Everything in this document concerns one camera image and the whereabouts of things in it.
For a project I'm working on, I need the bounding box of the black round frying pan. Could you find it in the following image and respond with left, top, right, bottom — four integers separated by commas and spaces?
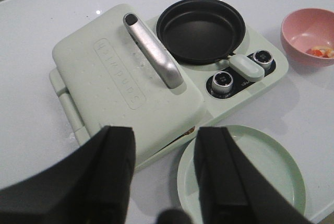
156, 0, 265, 82

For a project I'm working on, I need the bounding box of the silver control knob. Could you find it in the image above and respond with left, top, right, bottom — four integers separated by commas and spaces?
252, 50, 273, 70
211, 71, 234, 95

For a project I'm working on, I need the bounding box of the mint green round plate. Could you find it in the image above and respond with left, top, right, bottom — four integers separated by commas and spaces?
177, 125, 306, 223

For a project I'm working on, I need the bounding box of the cooked shrimp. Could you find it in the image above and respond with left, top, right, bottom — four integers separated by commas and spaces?
306, 46, 334, 58

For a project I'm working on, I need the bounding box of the bread slice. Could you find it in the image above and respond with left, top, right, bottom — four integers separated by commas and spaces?
183, 127, 195, 136

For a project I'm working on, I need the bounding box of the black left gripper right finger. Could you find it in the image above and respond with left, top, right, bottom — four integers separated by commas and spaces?
194, 127, 309, 223

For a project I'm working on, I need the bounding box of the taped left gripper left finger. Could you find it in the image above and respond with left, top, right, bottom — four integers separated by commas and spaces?
1, 126, 136, 223

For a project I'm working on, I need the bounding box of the pink plastic bowl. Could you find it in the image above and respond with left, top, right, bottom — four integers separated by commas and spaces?
280, 8, 333, 67

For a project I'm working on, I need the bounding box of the breakfast maker hinged lid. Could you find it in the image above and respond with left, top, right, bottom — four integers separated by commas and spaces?
50, 4, 206, 169

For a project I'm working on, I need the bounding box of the right silver control knob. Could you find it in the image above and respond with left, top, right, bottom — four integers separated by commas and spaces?
252, 50, 273, 70

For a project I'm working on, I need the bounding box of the left silver control knob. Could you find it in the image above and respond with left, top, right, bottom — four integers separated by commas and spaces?
211, 71, 234, 95

